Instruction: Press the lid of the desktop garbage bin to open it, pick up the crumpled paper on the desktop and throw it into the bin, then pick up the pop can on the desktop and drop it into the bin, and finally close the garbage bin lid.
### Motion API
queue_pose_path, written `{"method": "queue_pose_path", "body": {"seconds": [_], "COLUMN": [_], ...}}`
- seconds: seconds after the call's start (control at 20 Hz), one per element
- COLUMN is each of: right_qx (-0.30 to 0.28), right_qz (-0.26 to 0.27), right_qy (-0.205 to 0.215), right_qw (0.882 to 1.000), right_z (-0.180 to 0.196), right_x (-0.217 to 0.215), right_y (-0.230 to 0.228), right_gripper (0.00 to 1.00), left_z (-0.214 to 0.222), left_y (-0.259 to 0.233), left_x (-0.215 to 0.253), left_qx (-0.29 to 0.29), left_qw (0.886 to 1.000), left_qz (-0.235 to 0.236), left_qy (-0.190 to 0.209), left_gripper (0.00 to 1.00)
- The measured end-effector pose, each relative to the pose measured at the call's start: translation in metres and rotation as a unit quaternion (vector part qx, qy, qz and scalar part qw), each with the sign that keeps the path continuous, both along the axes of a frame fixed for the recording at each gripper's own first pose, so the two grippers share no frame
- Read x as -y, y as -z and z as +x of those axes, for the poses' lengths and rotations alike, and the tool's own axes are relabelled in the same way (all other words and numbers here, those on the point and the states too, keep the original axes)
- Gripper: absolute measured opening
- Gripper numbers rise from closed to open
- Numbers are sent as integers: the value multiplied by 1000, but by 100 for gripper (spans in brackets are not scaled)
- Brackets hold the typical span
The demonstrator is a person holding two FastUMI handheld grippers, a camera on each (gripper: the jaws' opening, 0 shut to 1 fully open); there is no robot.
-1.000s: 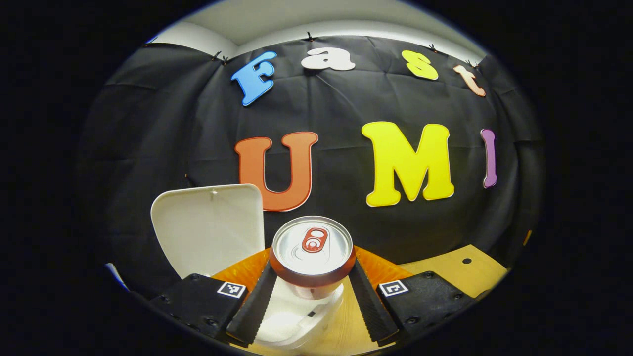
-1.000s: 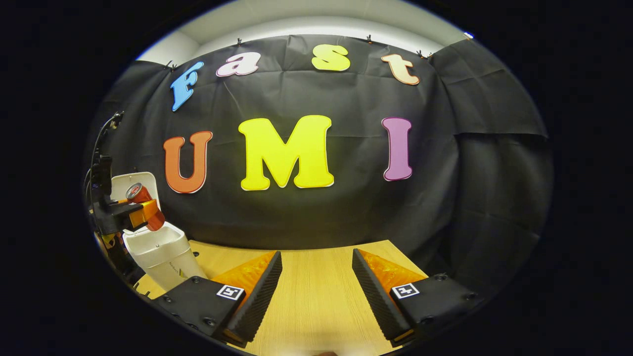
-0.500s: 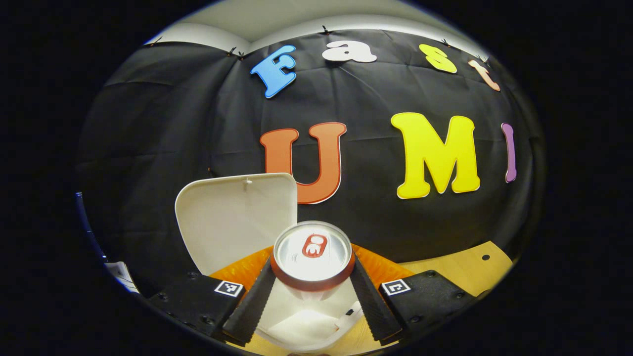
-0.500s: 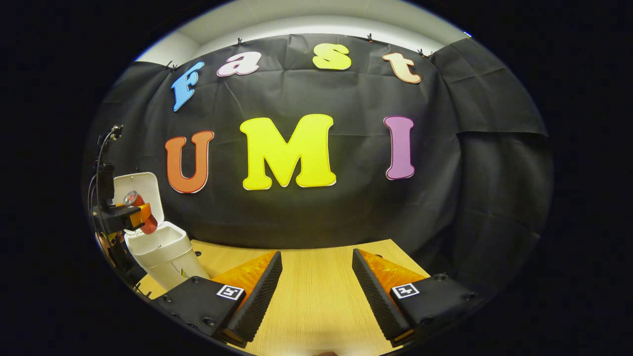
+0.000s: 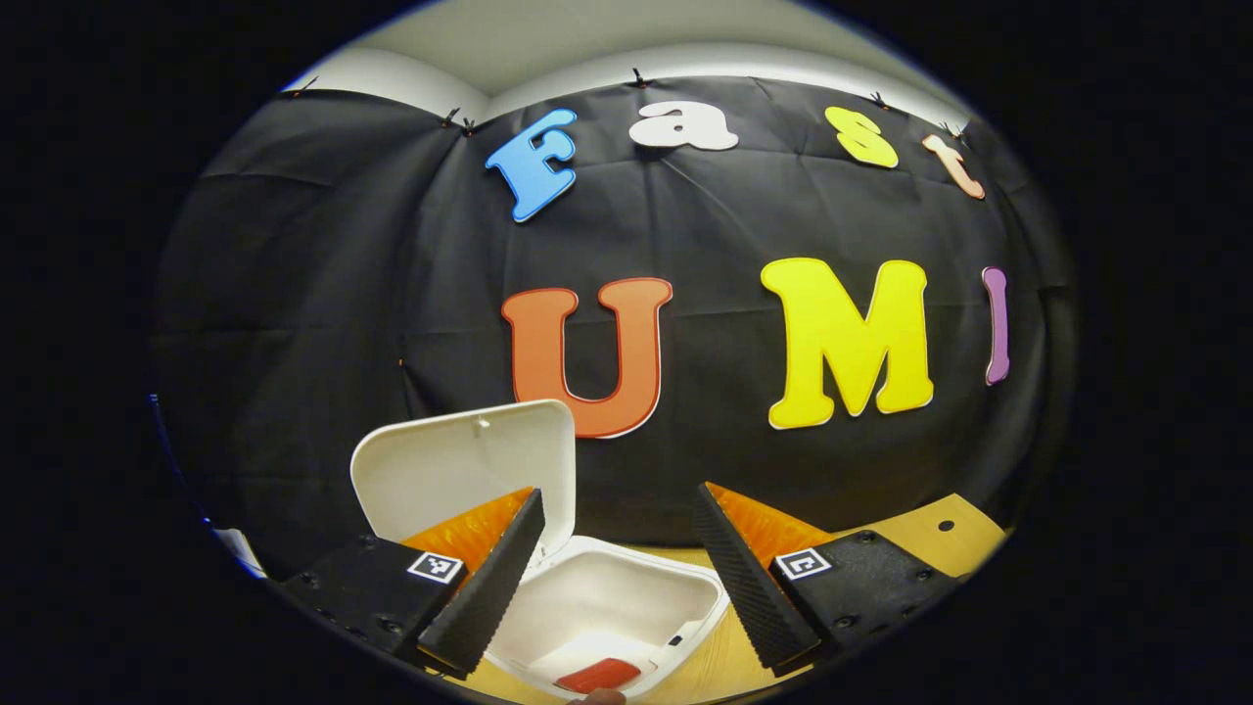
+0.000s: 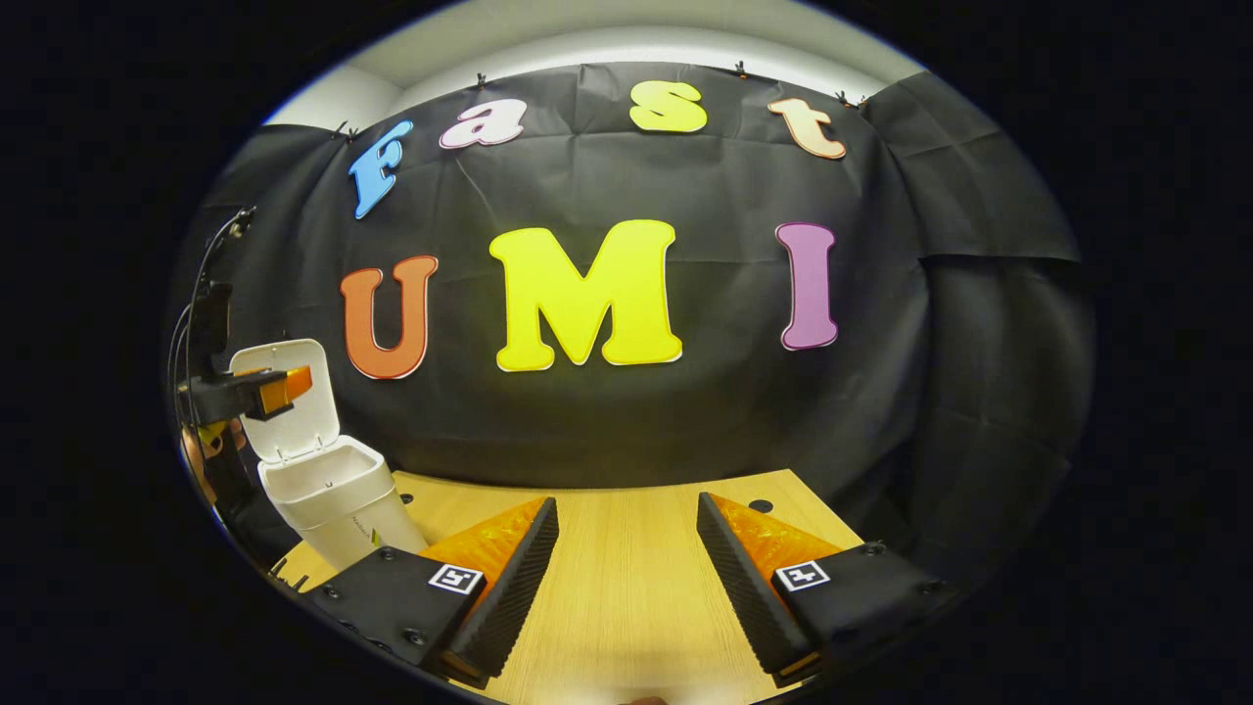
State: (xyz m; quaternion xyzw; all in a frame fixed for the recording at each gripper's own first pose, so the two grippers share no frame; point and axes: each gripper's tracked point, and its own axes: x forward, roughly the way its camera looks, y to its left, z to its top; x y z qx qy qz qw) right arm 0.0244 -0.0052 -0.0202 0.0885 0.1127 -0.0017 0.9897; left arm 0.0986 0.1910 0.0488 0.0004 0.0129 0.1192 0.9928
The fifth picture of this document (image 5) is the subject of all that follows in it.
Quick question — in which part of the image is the white desktop garbage bin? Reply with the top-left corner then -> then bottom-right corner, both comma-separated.
349,399 -> 732,701

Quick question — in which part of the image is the black backdrop cloth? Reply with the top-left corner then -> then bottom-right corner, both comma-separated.
147,76 -> 1078,579

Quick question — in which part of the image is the white paper sheet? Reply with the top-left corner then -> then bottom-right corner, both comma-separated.
213,527 -> 267,579

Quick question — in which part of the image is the red pop can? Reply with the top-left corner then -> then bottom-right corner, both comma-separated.
554,657 -> 644,695

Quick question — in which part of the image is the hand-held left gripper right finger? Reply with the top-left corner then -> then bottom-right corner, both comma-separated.
692,482 -> 960,679

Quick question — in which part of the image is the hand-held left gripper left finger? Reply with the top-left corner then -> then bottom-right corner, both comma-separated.
279,487 -> 547,680

